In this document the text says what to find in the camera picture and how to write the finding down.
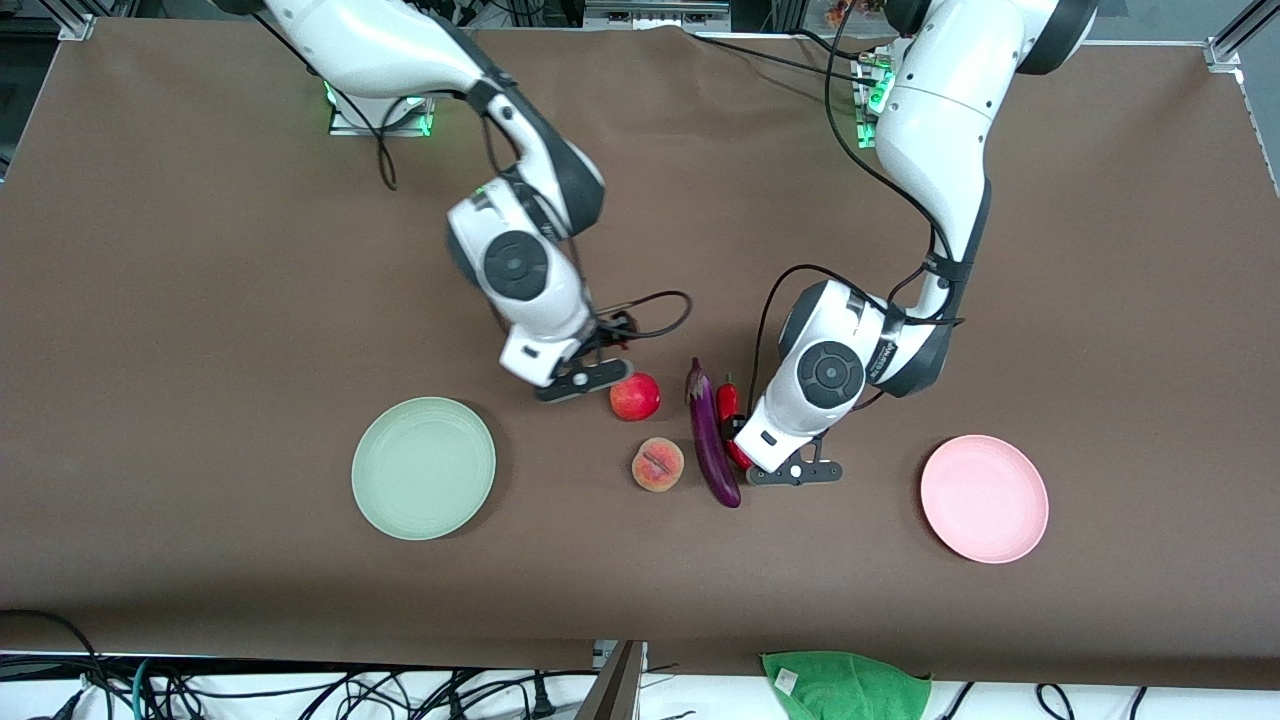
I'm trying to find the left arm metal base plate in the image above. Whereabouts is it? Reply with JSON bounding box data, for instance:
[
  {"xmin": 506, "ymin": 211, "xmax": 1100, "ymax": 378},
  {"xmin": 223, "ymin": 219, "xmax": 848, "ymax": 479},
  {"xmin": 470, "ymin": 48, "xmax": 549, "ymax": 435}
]
[{"xmin": 850, "ymin": 50, "xmax": 907, "ymax": 151}]

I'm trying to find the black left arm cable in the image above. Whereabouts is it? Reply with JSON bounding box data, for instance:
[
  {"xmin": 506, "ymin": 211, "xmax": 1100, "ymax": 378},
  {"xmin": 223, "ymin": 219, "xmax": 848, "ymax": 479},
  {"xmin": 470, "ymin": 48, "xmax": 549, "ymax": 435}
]
[{"xmin": 755, "ymin": 0, "xmax": 966, "ymax": 391}]

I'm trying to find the brown table cover sheet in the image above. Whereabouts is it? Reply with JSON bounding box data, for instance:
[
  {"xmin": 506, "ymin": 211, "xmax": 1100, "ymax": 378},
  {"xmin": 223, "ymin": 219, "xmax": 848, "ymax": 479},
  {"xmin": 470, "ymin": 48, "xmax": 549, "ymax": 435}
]
[{"xmin": 0, "ymin": 18, "xmax": 1280, "ymax": 691}]

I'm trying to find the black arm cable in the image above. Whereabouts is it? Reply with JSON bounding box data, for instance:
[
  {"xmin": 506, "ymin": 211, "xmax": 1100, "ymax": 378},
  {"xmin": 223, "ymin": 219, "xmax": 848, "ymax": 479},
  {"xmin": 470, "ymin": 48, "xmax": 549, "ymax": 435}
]
[
  {"xmin": 755, "ymin": 0, "xmax": 966, "ymax": 391},
  {"xmin": 240, "ymin": 10, "xmax": 694, "ymax": 346}
]

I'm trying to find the green cloth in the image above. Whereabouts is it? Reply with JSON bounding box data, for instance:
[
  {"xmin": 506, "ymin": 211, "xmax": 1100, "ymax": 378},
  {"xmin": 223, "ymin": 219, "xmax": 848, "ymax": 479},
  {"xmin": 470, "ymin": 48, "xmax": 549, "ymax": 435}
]
[{"xmin": 760, "ymin": 650, "xmax": 933, "ymax": 720}]

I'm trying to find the pink round plate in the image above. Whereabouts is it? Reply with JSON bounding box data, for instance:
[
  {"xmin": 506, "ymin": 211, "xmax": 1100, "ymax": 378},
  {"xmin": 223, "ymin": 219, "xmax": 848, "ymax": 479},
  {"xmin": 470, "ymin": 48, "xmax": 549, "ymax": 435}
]
[{"xmin": 920, "ymin": 434, "xmax": 1050, "ymax": 565}]

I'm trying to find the red pomegranate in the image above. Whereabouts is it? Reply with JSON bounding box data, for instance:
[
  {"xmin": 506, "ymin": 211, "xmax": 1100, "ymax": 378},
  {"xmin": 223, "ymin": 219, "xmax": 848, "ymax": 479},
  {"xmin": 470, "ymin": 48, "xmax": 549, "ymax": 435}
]
[{"xmin": 609, "ymin": 372, "xmax": 662, "ymax": 422}]

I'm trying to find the red chili pepper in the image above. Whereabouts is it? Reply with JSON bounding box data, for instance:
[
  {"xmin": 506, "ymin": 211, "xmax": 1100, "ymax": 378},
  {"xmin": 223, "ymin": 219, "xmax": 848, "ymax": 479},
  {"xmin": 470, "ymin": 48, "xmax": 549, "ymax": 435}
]
[{"xmin": 715, "ymin": 373, "xmax": 756, "ymax": 473}]

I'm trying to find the light green round plate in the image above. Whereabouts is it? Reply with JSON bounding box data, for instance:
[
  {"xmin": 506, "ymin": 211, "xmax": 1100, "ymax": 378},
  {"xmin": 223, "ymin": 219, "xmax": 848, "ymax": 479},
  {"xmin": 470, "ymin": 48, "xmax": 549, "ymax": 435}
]
[{"xmin": 351, "ymin": 397, "xmax": 497, "ymax": 542}]

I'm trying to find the grey equipment box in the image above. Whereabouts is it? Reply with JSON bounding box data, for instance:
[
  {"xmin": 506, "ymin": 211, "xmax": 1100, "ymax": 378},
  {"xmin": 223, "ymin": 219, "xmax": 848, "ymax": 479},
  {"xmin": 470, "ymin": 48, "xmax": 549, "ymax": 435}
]
[{"xmin": 585, "ymin": 0, "xmax": 732, "ymax": 30}]

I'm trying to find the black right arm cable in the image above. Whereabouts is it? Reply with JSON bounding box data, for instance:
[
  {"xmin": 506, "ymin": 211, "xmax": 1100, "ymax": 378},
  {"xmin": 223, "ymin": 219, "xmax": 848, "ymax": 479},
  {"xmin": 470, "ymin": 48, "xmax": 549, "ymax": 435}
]
[{"xmin": 240, "ymin": 10, "xmax": 694, "ymax": 346}]

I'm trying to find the yellow red peach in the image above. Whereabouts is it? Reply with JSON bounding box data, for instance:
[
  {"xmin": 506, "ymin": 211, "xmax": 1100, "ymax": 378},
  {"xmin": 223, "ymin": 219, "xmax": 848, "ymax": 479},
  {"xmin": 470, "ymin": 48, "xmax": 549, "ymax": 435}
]
[{"xmin": 631, "ymin": 437, "xmax": 686, "ymax": 493}]

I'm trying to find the purple eggplant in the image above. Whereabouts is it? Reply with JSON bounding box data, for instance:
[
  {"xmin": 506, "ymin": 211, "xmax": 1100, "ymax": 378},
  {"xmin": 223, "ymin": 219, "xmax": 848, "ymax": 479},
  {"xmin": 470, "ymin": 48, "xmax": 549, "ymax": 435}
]
[{"xmin": 685, "ymin": 357, "xmax": 743, "ymax": 509}]

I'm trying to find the black cable to base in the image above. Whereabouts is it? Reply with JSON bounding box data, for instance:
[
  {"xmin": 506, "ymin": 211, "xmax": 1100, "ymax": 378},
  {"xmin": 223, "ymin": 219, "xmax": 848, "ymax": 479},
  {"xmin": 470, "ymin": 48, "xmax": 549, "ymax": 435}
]
[{"xmin": 685, "ymin": 28, "xmax": 881, "ymax": 86}]

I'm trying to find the grey table leg post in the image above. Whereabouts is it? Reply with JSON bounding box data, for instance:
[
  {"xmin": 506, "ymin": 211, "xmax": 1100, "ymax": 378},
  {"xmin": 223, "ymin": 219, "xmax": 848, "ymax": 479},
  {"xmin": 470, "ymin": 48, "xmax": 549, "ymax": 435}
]
[{"xmin": 575, "ymin": 640, "xmax": 647, "ymax": 720}]

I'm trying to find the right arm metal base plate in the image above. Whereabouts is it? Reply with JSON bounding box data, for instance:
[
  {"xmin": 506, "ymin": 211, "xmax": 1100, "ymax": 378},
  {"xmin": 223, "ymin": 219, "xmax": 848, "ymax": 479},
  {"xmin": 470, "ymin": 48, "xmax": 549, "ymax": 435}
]
[{"xmin": 326, "ymin": 82, "xmax": 435, "ymax": 138}]

